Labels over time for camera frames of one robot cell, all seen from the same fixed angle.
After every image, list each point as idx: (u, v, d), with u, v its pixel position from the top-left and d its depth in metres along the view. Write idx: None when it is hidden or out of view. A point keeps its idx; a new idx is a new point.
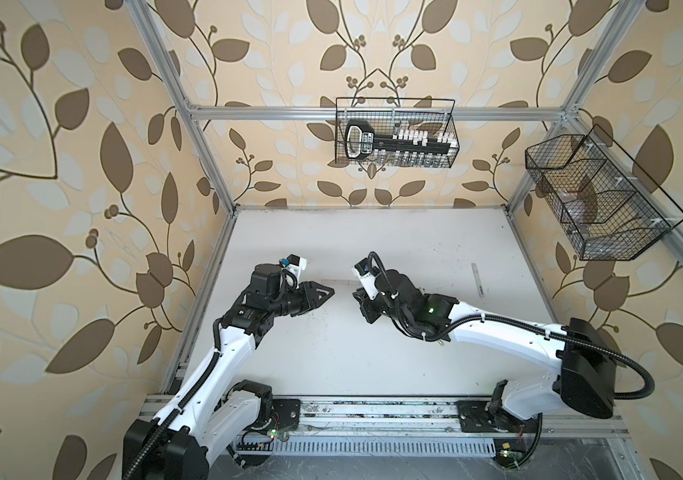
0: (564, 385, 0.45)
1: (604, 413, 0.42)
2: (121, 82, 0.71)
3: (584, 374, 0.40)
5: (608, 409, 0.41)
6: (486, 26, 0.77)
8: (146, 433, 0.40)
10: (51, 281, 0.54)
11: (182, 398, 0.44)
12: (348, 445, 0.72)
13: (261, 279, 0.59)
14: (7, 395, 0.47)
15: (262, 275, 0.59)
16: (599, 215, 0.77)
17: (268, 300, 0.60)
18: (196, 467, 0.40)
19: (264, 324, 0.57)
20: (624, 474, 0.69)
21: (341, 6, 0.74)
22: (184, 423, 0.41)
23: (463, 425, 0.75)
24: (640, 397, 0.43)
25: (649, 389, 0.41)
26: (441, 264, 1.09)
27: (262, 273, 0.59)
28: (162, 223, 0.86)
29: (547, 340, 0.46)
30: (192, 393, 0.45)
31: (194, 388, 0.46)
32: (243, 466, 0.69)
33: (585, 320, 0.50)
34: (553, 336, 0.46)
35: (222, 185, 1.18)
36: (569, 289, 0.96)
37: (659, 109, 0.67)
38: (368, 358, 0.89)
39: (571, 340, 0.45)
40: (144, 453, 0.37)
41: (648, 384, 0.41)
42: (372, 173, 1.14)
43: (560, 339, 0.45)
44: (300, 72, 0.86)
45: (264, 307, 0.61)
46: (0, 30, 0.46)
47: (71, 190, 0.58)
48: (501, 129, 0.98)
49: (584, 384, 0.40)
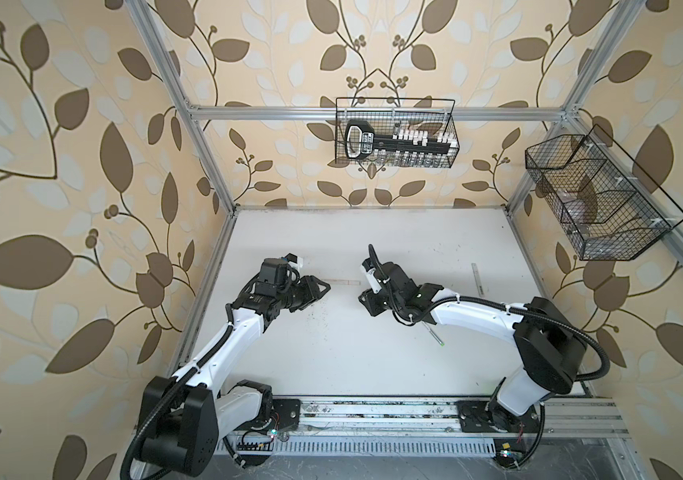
0: (524, 358, 0.47)
1: (562, 387, 0.45)
2: (121, 82, 0.71)
3: (536, 341, 0.44)
5: (565, 383, 0.44)
6: (486, 26, 0.77)
8: (164, 389, 0.42)
10: (51, 281, 0.54)
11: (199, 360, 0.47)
12: (349, 445, 0.72)
13: (270, 270, 0.64)
14: (7, 395, 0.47)
15: (271, 266, 0.63)
16: (599, 215, 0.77)
17: (277, 288, 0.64)
18: (208, 428, 0.42)
19: (272, 309, 0.61)
20: (624, 474, 0.69)
21: (341, 6, 0.74)
22: (201, 381, 0.44)
23: (463, 426, 0.75)
24: (600, 376, 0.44)
25: (605, 368, 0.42)
26: (441, 264, 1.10)
27: (270, 264, 0.63)
28: (162, 223, 0.86)
29: (508, 314, 0.51)
30: (208, 358, 0.47)
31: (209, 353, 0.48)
32: (243, 466, 0.69)
33: (547, 298, 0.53)
34: (513, 309, 0.51)
35: (222, 185, 1.18)
36: (569, 289, 0.96)
37: (659, 109, 0.67)
38: (369, 358, 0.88)
39: (529, 312, 0.49)
40: (164, 404, 0.44)
41: (603, 362, 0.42)
42: (372, 173, 1.14)
43: (518, 312, 0.50)
44: (300, 72, 0.86)
45: (275, 294, 0.65)
46: (0, 30, 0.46)
47: (71, 190, 0.58)
48: (501, 130, 0.98)
49: (534, 352, 0.44)
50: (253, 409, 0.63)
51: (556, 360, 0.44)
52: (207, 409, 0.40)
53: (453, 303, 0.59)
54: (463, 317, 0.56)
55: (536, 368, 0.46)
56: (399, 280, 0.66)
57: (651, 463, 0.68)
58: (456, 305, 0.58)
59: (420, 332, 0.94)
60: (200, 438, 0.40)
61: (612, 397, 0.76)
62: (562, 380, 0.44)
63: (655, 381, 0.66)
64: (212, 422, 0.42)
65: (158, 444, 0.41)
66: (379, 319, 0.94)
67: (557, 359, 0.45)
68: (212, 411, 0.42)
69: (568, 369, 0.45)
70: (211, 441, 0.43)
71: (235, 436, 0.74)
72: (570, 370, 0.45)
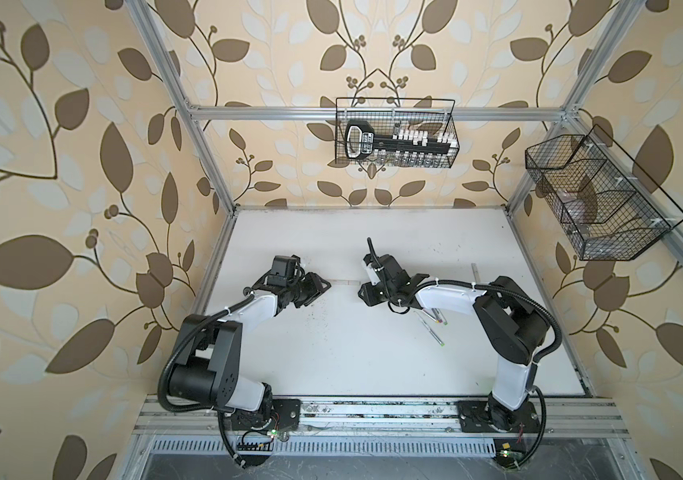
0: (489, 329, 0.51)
1: (522, 356, 0.48)
2: (121, 82, 0.71)
3: (492, 312, 0.50)
5: (523, 351, 0.48)
6: (486, 26, 0.77)
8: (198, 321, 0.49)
10: (51, 281, 0.54)
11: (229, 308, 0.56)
12: (348, 445, 0.72)
13: (281, 263, 0.72)
14: (7, 395, 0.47)
15: (282, 260, 0.72)
16: (599, 215, 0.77)
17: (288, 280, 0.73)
18: (230, 366, 0.45)
19: (284, 297, 0.68)
20: (624, 474, 0.69)
21: (341, 6, 0.74)
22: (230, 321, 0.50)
23: (463, 425, 0.75)
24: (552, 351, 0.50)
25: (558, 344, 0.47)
26: (440, 263, 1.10)
27: (282, 259, 0.72)
28: (162, 223, 0.86)
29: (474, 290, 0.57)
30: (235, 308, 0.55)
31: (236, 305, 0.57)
32: (243, 466, 0.69)
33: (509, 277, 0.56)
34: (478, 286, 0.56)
35: (222, 185, 1.18)
36: (569, 289, 0.96)
37: (659, 109, 0.67)
38: (369, 358, 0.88)
39: (493, 288, 0.55)
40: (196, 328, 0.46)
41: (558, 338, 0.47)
42: (372, 173, 1.14)
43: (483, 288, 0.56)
44: (300, 72, 0.86)
45: (285, 286, 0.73)
46: (0, 30, 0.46)
47: (71, 190, 0.58)
48: (501, 130, 0.98)
49: (495, 322, 0.49)
50: (256, 402, 0.63)
51: (511, 331, 0.49)
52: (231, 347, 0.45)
53: (430, 287, 0.66)
54: (440, 298, 0.62)
55: (498, 338, 0.51)
56: (392, 270, 0.74)
57: (651, 463, 0.68)
58: (432, 289, 0.65)
59: (420, 332, 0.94)
60: (222, 374, 0.44)
61: (612, 397, 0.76)
62: (519, 350, 0.48)
63: (655, 381, 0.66)
64: (234, 362, 0.46)
65: (185, 378, 0.44)
66: (379, 319, 0.94)
67: (512, 329, 0.49)
68: (236, 351, 0.46)
69: (524, 340, 0.49)
70: (232, 380, 0.46)
71: (235, 437, 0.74)
72: (527, 341, 0.49)
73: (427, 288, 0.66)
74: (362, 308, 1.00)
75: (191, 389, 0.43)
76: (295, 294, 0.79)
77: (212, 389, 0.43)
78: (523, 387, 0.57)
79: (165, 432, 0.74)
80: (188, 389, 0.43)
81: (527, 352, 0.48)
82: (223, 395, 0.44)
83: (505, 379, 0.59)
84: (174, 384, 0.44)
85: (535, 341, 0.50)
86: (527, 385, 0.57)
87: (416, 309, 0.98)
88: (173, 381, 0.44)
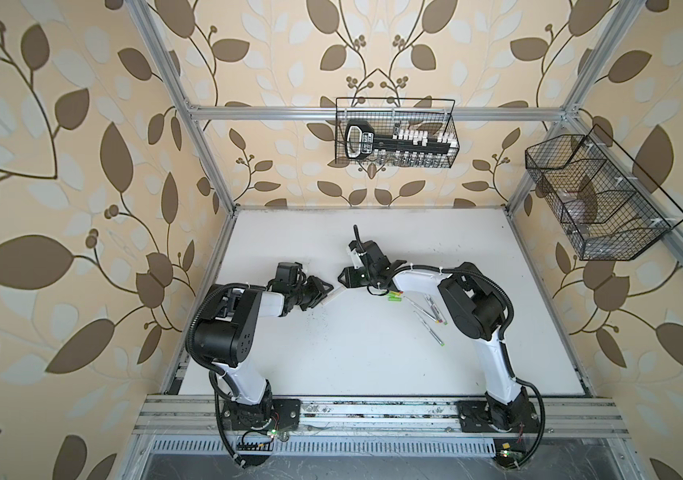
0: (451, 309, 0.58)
1: (479, 331, 0.55)
2: (121, 82, 0.71)
3: (453, 292, 0.56)
5: (481, 326, 0.55)
6: (486, 26, 0.77)
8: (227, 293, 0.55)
10: (52, 281, 0.54)
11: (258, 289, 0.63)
12: (348, 445, 0.72)
13: (285, 271, 0.78)
14: (7, 395, 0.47)
15: (285, 267, 0.78)
16: (599, 214, 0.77)
17: (291, 285, 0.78)
18: (248, 330, 0.50)
19: (288, 302, 0.74)
20: (624, 474, 0.69)
21: (341, 6, 0.74)
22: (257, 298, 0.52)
23: (463, 425, 0.75)
24: (506, 326, 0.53)
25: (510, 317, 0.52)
26: (440, 264, 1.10)
27: (285, 266, 0.78)
28: (162, 223, 0.86)
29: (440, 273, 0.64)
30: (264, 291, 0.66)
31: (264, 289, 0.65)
32: (243, 466, 0.69)
33: (472, 263, 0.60)
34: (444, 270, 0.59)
35: (222, 185, 1.18)
36: (569, 289, 0.96)
37: (659, 109, 0.67)
38: (368, 357, 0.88)
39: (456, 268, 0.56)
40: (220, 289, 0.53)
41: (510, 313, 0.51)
42: (372, 173, 1.14)
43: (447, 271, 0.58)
44: (300, 72, 0.86)
45: (289, 291, 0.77)
46: (0, 30, 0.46)
47: (71, 190, 0.58)
48: (501, 130, 0.98)
49: (454, 302, 0.56)
50: (258, 397, 0.64)
51: (468, 308, 0.56)
52: (251, 310, 0.51)
53: (405, 271, 0.73)
54: (414, 281, 0.68)
55: (459, 316, 0.57)
56: (375, 255, 0.81)
57: (650, 463, 0.68)
58: (406, 274, 0.72)
59: (421, 332, 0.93)
60: (243, 333, 0.49)
61: (612, 397, 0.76)
62: (476, 326, 0.55)
63: (655, 381, 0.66)
64: (250, 325, 0.51)
65: (206, 336, 0.48)
66: (379, 318, 0.94)
67: (470, 306, 0.56)
68: (253, 317, 0.51)
69: (480, 316, 0.56)
70: (247, 346, 0.50)
71: (235, 436, 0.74)
72: (483, 318, 0.56)
73: (402, 273, 0.73)
74: (362, 308, 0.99)
75: (212, 346, 0.48)
76: (300, 298, 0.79)
77: (234, 345, 0.47)
78: (506, 376, 0.61)
79: (164, 432, 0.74)
80: (209, 346, 0.48)
81: (482, 327, 0.55)
82: (241, 354, 0.49)
83: (490, 372, 0.62)
84: (196, 342, 0.48)
85: (491, 319, 0.56)
86: (507, 373, 0.62)
87: (416, 309, 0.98)
88: (194, 339, 0.48)
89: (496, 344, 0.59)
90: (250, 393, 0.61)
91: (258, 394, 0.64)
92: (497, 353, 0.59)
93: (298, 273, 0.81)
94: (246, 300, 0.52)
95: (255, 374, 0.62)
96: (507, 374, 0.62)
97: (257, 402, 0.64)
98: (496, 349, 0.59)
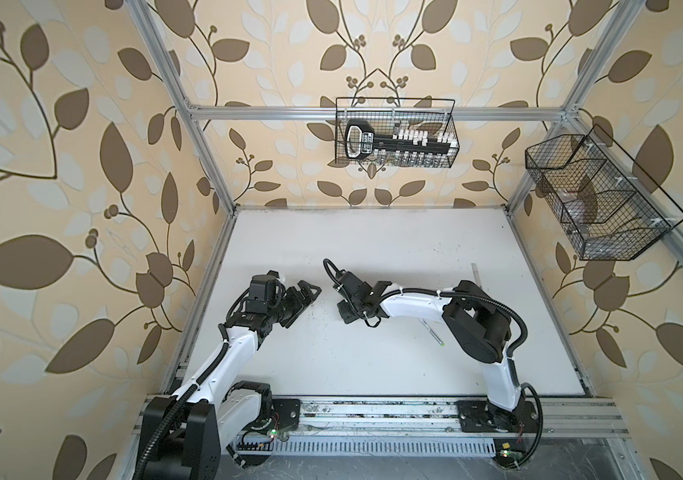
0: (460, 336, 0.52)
1: (492, 356, 0.50)
2: (121, 82, 0.71)
3: (460, 318, 0.51)
5: (494, 352, 0.50)
6: (486, 26, 0.77)
8: (164, 409, 0.42)
10: (51, 281, 0.54)
11: (199, 375, 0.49)
12: (348, 445, 0.72)
13: (260, 286, 0.65)
14: (7, 395, 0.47)
15: (260, 282, 0.65)
16: (599, 214, 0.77)
17: (269, 305, 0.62)
18: (213, 446, 0.42)
19: (266, 325, 0.62)
20: (624, 474, 0.69)
21: (341, 6, 0.74)
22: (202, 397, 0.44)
23: (463, 425, 0.75)
24: (520, 342, 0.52)
25: (524, 334, 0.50)
26: (441, 264, 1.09)
27: (260, 280, 0.65)
28: (162, 223, 0.86)
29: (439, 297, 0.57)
30: (208, 373, 0.48)
31: (209, 369, 0.49)
32: (243, 465, 0.69)
33: (471, 281, 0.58)
34: (443, 294, 0.57)
35: (222, 185, 1.18)
36: (569, 289, 0.96)
37: (659, 109, 0.67)
38: (369, 357, 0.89)
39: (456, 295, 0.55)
40: (161, 426, 0.40)
41: (522, 329, 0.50)
42: (373, 173, 1.14)
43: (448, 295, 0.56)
44: (300, 71, 0.86)
45: (268, 311, 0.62)
46: (0, 30, 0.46)
47: (70, 189, 0.58)
48: (501, 130, 0.98)
49: (465, 331, 0.50)
50: (256, 410, 0.63)
51: (480, 334, 0.51)
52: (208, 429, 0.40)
53: (396, 296, 0.65)
54: (407, 306, 0.61)
55: (468, 343, 0.52)
56: (351, 284, 0.74)
57: (650, 463, 0.68)
58: (398, 298, 0.64)
59: (421, 332, 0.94)
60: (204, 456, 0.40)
61: (611, 397, 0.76)
62: (490, 351, 0.50)
63: (655, 382, 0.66)
64: (214, 442, 0.42)
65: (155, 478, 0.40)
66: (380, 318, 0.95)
67: (481, 332, 0.51)
68: (214, 431, 0.42)
69: (490, 340, 0.51)
70: (214, 461, 0.43)
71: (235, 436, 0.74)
72: (494, 341, 0.51)
73: (392, 298, 0.65)
74: None
75: None
76: (281, 313, 0.72)
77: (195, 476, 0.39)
78: (511, 385, 0.59)
79: None
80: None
81: (495, 350, 0.51)
82: None
83: (492, 381, 0.59)
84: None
85: (501, 338, 0.52)
86: (513, 382, 0.60)
87: None
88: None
89: (505, 362, 0.55)
90: (250, 412, 0.61)
91: (256, 408, 0.63)
92: (506, 371, 0.56)
93: (276, 285, 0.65)
94: (193, 422, 0.40)
95: (247, 404, 0.61)
96: (511, 384, 0.59)
97: (257, 414, 0.64)
98: (506, 367, 0.56)
